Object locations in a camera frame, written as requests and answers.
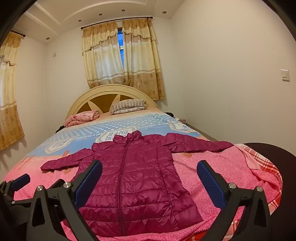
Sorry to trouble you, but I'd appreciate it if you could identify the window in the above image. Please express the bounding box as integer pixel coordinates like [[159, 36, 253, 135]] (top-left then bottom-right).
[[117, 27, 125, 68]]

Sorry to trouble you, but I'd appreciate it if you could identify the row of ceiling spotlights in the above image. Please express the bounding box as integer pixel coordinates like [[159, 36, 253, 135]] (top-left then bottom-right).
[[45, 8, 148, 40]]

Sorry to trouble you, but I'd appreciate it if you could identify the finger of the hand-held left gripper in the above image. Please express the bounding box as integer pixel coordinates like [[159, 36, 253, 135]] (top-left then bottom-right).
[[0, 173, 31, 200]]

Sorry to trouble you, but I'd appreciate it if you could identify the dark round object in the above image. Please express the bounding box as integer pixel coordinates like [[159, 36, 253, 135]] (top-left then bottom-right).
[[242, 142, 296, 241]]

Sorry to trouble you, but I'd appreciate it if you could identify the cream wooden bed headboard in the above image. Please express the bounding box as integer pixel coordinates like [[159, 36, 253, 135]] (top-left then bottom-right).
[[67, 84, 159, 120]]

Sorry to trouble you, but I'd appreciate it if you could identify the red plaid cloth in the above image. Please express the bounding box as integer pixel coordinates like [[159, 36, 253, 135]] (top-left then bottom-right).
[[235, 144, 284, 210]]

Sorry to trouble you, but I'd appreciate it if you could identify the magenta puffer jacket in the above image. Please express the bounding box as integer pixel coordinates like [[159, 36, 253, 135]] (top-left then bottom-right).
[[40, 130, 234, 237]]

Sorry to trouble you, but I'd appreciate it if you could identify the pink and blue printed blanket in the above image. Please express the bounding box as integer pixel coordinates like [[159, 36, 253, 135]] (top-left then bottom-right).
[[0, 109, 284, 241]]

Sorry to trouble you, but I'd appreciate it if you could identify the beige floral window curtain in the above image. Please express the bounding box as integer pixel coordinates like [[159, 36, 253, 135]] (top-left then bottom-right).
[[82, 22, 127, 90], [122, 18, 166, 101]]

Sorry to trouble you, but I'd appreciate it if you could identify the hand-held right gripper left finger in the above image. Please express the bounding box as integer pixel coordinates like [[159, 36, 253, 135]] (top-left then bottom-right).
[[26, 160, 103, 241]]

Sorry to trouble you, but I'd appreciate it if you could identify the folded pink floral blanket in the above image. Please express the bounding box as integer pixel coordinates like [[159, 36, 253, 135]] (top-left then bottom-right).
[[65, 110, 100, 127]]

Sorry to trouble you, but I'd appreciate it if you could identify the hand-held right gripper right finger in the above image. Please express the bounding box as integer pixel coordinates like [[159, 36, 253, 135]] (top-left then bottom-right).
[[196, 160, 273, 241]]

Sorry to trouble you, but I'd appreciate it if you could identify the yellow floral side curtain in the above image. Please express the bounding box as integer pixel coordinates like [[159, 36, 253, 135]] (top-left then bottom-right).
[[0, 32, 25, 151]]

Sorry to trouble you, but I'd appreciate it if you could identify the striped pillow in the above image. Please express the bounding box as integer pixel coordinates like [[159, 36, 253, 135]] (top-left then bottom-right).
[[110, 99, 148, 115]]

